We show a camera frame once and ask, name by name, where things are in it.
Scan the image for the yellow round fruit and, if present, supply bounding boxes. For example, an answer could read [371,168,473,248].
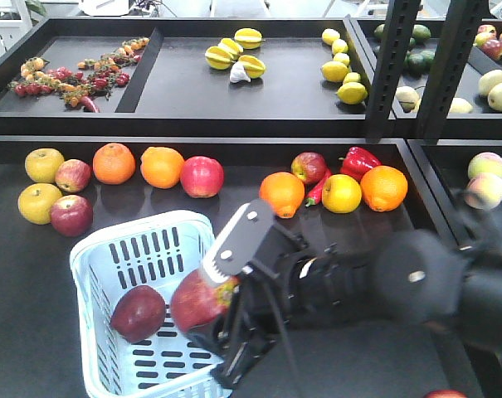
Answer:
[322,174,362,214]

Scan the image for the large orange left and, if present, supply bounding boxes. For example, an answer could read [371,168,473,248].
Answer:
[259,172,305,219]

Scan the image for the orange rear left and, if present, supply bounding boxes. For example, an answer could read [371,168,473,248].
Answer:
[92,143,136,185]

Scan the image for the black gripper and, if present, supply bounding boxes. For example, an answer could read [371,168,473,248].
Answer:
[186,223,313,389]

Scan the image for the yellow-green apple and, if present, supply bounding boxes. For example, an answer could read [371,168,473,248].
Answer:
[24,148,65,183]
[17,183,62,225]

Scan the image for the orange right of lemon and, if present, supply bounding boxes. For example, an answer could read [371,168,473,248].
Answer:
[360,165,408,212]

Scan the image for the orange beside red apple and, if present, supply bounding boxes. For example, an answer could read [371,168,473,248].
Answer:
[140,147,185,189]

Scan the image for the light blue plastic basket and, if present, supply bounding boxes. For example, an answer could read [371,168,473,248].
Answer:
[70,210,231,397]

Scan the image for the black wooden display stand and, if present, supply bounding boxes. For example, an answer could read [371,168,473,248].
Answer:
[0,18,502,397]

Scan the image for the red chili pepper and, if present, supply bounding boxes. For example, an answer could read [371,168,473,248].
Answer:
[305,168,332,207]

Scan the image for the pale peach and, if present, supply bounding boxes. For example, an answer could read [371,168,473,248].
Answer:
[467,152,502,179]
[465,172,502,210]

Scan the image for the pale peach front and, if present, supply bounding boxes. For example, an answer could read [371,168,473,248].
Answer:
[465,172,502,210]

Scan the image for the bright red apple left group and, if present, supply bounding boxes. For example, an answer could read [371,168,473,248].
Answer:
[180,156,225,198]

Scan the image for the pale peach rear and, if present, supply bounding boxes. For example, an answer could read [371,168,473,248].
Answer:
[467,152,502,179]

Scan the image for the red apple edge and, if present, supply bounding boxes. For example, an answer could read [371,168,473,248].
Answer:
[110,285,166,343]
[423,389,467,398]

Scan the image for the small red apple rear left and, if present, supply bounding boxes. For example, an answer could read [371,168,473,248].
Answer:
[55,159,91,193]

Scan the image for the dark red apple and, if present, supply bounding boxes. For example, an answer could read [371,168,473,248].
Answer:
[290,152,328,185]
[50,195,94,237]
[170,269,239,333]

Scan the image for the cherry tomato vine bunch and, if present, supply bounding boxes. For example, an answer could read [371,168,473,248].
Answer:
[7,36,150,113]

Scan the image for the yellow-green apple front left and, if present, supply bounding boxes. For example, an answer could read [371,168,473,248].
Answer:
[17,183,62,225]

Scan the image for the yellow-green apple rear left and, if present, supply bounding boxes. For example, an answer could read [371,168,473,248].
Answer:
[24,148,65,183]

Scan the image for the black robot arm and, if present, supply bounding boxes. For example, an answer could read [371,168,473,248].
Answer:
[186,190,502,388]

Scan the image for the red bell pepper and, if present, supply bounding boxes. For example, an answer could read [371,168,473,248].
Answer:
[339,146,382,182]

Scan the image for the white garlic bulb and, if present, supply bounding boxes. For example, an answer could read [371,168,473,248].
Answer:
[229,61,251,84]

